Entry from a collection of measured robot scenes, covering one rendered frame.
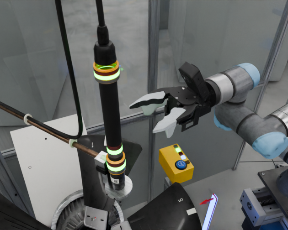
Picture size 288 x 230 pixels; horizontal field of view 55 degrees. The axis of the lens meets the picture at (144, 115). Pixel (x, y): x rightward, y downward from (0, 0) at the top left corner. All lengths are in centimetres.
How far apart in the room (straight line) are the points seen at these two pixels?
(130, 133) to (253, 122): 101
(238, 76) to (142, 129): 103
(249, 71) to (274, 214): 75
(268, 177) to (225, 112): 63
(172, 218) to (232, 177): 172
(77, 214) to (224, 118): 58
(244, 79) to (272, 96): 297
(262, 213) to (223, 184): 131
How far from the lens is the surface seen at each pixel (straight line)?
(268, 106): 354
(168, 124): 58
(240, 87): 74
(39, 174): 111
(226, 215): 244
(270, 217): 136
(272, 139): 74
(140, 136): 172
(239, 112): 79
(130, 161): 86
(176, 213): 100
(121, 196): 71
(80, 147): 71
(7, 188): 152
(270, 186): 135
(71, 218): 103
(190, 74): 59
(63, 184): 111
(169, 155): 130
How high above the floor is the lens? 206
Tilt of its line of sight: 42 degrees down
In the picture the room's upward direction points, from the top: straight up
